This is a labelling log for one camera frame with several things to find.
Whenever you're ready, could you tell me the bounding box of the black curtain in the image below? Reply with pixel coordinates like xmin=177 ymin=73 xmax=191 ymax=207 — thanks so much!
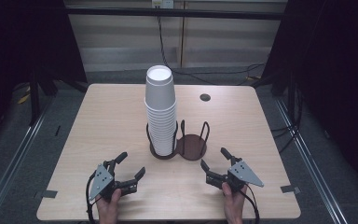
xmin=261 ymin=0 xmax=358 ymax=198
xmin=0 ymin=0 xmax=89 ymax=148

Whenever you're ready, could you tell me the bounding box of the grey tape strip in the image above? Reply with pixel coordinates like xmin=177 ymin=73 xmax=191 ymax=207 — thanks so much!
xmin=280 ymin=184 xmax=302 ymax=195
xmin=33 ymin=189 xmax=59 ymax=200

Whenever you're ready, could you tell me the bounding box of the right hand-held gripper cable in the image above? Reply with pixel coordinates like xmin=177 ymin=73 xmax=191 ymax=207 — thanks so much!
xmin=238 ymin=184 xmax=261 ymax=224

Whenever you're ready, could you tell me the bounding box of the metal floor rail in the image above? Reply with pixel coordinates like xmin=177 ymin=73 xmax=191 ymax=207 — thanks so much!
xmin=0 ymin=101 xmax=54 ymax=224
xmin=274 ymin=98 xmax=350 ymax=224

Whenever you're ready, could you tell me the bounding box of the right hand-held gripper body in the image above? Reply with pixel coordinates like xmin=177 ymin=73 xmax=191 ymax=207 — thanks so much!
xmin=205 ymin=157 xmax=265 ymax=191

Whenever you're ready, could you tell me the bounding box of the stack of white paper cups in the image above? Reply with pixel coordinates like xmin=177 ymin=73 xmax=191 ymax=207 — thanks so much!
xmin=145 ymin=104 xmax=178 ymax=157

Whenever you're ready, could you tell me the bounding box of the hand-held gripper cable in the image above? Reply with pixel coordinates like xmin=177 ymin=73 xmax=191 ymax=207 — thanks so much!
xmin=85 ymin=170 xmax=98 ymax=224
xmin=238 ymin=184 xmax=261 ymax=224

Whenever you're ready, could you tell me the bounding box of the dark metal cup holder rack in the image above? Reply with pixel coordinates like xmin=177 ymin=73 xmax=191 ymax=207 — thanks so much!
xmin=145 ymin=119 xmax=212 ymax=161

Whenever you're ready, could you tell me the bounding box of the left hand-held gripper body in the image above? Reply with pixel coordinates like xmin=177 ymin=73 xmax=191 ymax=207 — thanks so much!
xmin=88 ymin=160 xmax=138 ymax=202

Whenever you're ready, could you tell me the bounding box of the left hand-held gripper cable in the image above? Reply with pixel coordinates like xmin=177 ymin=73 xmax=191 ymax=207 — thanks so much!
xmin=85 ymin=170 xmax=98 ymax=224

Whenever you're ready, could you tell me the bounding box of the person's right hand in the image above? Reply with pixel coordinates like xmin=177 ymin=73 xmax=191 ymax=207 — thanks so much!
xmin=221 ymin=182 xmax=248 ymax=224

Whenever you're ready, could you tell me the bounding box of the person's left hand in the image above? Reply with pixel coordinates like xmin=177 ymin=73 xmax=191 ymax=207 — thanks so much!
xmin=96 ymin=188 xmax=122 ymax=224

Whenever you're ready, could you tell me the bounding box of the white wall outlet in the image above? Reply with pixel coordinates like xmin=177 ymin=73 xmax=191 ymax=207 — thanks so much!
xmin=151 ymin=0 xmax=175 ymax=9

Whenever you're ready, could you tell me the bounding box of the black metal stand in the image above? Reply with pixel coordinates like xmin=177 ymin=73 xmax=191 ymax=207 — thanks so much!
xmin=27 ymin=70 xmax=59 ymax=127

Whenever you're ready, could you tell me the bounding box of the black horizontal bar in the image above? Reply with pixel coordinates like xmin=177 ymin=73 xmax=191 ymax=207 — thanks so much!
xmin=64 ymin=7 xmax=289 ymax=21

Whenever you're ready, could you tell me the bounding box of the bundle of black floor cables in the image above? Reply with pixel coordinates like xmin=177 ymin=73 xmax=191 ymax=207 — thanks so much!
xmin=269 ymin=86 xmax=305 ymax=154

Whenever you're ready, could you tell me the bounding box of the long black power cable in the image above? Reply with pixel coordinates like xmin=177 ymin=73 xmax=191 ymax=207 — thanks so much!
xmin=156 ymin=14 xmax=267 ymax=87

